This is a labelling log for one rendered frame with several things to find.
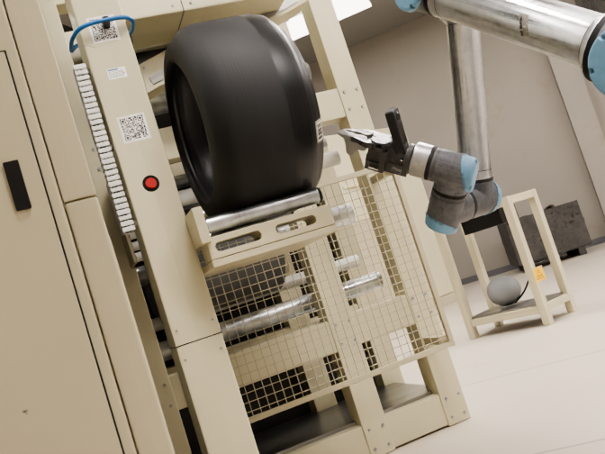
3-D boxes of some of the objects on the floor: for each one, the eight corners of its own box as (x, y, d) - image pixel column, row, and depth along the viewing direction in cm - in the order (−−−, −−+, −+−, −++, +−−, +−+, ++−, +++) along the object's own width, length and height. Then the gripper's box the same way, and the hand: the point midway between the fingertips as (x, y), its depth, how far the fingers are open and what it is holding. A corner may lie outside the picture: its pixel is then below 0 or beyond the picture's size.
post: (246, 580, 184) (-20, -294, 203) (235, 566, 196) (-14, -256, 215) (293, 558, 188) (28, -295, 207) (279, 546, 201) (31, -258, 220)
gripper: (403, 181, 186) (328, 159, 193) (413, 168, 194) (340, 148, 200) (410, 150, 182) (332, 130, 188) (419, 140, 189) (345, 119, 196)
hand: (342, 131), depth 192 cm, fingers closed
